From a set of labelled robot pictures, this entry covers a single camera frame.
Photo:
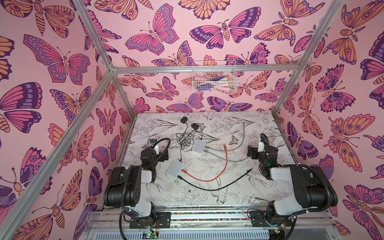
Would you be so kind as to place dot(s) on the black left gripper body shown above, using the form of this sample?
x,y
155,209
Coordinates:
x,y
161,159

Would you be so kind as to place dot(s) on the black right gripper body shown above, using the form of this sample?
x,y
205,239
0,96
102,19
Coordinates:
x,y
253,152

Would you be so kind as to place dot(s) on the white network switch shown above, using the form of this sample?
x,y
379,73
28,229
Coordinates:
x,y
175,169
199,147

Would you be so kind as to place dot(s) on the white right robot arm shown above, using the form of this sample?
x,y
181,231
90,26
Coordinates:
x,y
312,190

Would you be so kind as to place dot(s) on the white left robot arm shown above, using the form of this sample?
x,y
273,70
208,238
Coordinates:
x,y
124,187

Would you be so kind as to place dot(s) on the black power adapter left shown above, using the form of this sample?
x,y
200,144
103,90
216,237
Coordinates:
x,y
184,120

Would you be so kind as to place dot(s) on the black power adapter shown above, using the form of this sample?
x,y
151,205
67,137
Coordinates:
x,y
184,120
195,126

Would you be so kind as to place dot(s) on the black power adapter right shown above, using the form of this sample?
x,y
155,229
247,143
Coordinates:
x,y
195,126

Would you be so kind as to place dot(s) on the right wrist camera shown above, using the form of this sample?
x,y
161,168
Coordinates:
x,y
262,147

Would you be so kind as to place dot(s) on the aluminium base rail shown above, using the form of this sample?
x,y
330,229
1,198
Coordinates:
x,y
211,223

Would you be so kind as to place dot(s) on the white wire basket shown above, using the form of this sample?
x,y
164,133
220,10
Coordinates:
x,y
214,77

